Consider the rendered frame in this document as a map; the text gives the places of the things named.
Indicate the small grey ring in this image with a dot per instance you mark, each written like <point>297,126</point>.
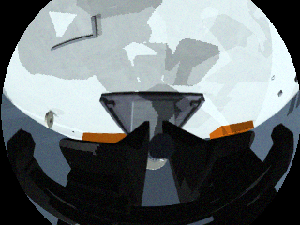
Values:
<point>279,93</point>

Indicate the orange open-top tray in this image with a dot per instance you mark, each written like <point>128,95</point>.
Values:
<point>232,129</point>
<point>99,137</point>

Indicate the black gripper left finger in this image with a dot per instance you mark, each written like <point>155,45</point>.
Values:
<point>127,158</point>

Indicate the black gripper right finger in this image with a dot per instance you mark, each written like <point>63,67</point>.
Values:
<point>193,157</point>

